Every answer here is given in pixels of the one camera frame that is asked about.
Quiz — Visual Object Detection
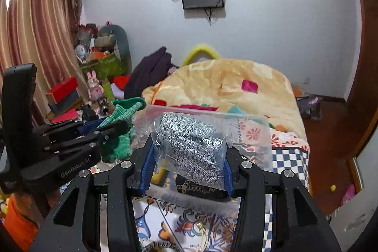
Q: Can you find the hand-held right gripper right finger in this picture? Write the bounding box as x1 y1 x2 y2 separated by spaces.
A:
220 146 343 252

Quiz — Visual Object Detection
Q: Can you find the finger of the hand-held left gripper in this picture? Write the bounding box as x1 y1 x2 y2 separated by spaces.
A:
32 119 104 139
44 120 132 156

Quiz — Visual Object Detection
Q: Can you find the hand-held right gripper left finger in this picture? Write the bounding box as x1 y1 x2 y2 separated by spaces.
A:
31 142 157 252

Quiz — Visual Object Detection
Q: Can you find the green knitted cloth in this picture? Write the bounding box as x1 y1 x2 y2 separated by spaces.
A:
99 96 147 164

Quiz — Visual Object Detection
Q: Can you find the bagged steel wool scrubber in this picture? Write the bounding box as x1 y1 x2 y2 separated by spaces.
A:
150 112 230 191

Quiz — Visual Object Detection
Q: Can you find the clear plastic storage box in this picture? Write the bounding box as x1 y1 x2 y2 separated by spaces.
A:
131 105 274 207

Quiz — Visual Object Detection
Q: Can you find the grey box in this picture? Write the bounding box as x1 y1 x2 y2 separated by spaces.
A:
47 95 85 114

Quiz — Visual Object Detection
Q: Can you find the black patterned pouch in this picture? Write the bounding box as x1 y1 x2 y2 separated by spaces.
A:
175 175 231 202

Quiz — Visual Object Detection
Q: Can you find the pink rabbit toy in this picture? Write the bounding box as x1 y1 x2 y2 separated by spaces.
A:
88 70 106 101

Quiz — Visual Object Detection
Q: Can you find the red box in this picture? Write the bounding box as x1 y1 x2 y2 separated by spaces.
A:
45 77 79 104

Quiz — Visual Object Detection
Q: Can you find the red cloth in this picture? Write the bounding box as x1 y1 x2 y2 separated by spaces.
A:
113 75 132 88

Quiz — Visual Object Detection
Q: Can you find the floral patterned bedsheet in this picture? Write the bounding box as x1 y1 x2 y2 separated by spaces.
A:
89 119 310 252

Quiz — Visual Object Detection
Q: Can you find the blue checkered cloth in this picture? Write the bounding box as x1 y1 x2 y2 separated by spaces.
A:
270 147 310 192

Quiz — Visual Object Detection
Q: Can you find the green gift bag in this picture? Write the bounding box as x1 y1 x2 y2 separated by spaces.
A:
80 52 125 82

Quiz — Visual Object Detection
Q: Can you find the dark purple garment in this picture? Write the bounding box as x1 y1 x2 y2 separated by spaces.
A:
124 47 180 99

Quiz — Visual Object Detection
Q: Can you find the orange cloth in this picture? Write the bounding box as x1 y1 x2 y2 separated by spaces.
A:
4 195 39 251

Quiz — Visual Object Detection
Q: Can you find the grey plush toy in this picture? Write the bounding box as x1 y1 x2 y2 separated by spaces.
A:
97 24 132 75

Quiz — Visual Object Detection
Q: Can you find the yellow patterned blanket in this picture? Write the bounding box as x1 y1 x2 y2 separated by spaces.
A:
142 58 308 142

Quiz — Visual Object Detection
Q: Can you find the dark bag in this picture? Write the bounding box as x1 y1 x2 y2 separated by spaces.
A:
296 94 323 122

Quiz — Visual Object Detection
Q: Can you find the yellow-green plush cushion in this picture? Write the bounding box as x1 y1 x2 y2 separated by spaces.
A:
181 43 222 67

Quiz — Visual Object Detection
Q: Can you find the pink striped curtain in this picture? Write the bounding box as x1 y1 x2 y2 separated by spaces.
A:
0 0 87 125

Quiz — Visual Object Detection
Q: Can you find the pink slipper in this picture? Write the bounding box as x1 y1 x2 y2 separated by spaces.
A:
341 184 357 207

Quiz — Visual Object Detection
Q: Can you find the black television cable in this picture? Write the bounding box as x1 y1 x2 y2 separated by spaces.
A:
205 0 225 26

